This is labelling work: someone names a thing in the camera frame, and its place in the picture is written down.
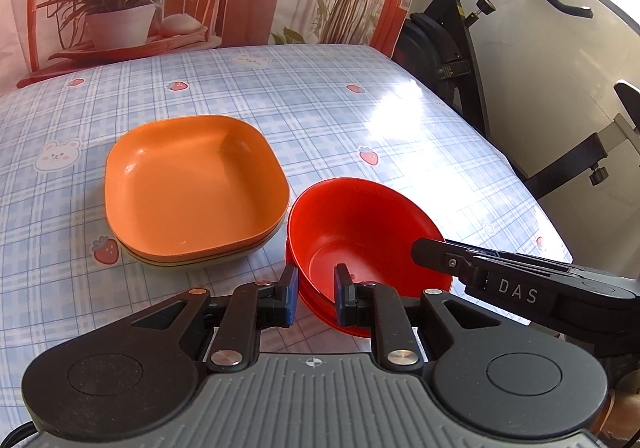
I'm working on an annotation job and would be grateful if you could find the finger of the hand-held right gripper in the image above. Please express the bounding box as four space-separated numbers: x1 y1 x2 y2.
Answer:
411 238 591 280

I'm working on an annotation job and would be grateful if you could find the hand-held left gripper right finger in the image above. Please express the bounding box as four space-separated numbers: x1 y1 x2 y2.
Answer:
334 263 501 371

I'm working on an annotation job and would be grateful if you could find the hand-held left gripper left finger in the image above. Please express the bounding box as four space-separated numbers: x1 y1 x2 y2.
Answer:
131 264 300 374

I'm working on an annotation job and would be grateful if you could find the orange square plate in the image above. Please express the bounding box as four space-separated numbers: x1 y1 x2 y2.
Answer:
104 115 291 261

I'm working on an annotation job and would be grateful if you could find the blue plaid tablecloth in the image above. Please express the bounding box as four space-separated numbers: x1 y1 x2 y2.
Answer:
0 43 574 429

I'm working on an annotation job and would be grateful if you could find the black exercise bike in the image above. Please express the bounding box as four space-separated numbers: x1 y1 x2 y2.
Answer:
395 0 640 199

